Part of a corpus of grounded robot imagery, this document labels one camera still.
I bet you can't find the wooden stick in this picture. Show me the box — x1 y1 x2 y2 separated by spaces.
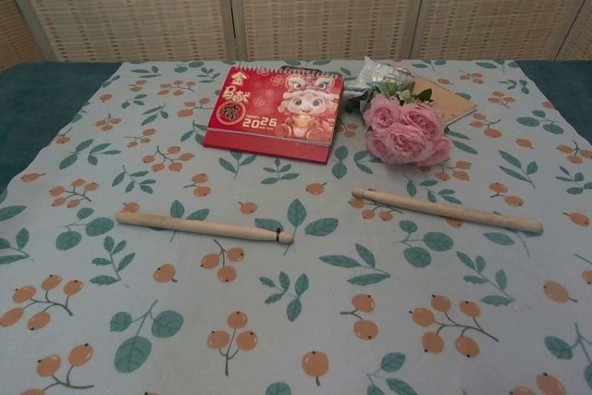
351 187 542 233
115 211 295 246

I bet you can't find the red 2026 desk calendar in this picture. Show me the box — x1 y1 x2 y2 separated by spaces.
203 63 346 166

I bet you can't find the floral fruit print tablecloth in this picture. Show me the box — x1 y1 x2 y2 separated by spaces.
0 58 592 395

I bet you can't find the pink rose bouquet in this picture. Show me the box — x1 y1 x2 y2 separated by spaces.
343 56 452 167

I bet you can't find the woven folding screen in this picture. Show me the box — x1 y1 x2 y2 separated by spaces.
0 0 592 73

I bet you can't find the brown kraft notebook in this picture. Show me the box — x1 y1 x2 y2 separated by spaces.
409 74 477 128

